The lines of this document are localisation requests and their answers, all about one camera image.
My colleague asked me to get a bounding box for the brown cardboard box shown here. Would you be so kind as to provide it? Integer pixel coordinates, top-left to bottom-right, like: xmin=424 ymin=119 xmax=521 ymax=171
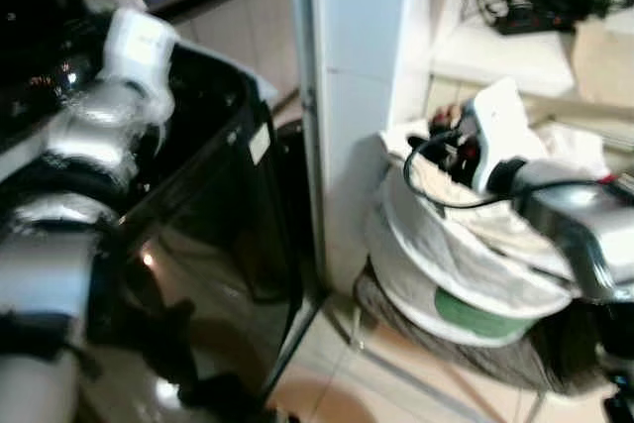
xmin=573 ymin=19 xmax=634 ymax=109

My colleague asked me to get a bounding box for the white fabric laundry basket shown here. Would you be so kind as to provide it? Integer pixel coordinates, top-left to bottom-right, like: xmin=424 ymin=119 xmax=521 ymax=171
xmin=365 ymin=126 xmax=615 ymax=350

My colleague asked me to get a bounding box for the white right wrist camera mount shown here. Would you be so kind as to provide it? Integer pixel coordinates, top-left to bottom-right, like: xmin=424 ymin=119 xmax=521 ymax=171
xmin=466 ymin=76 xmax=542 ymax=196

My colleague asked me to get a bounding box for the white shelf board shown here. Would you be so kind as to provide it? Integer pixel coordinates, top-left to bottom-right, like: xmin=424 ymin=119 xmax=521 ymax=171
xmin=431 ymin=22 xmax=595 ymax=99

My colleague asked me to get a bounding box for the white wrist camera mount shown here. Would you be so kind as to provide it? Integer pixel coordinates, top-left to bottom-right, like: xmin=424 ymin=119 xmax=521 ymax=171
xmin=466 ymin=76 xmax=542 ymax=196
xmin=102 ymin=7 xmax=180 ymax=123

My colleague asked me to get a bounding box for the black top-loading washing machine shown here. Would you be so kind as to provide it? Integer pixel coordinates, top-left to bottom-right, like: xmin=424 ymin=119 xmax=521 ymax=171
xmin=89 ymin=42 xmax=320 ymax=420

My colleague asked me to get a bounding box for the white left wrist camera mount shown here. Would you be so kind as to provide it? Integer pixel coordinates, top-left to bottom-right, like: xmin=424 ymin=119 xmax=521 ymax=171
xmin=102 ymin=7 xmax=180 ymax=123

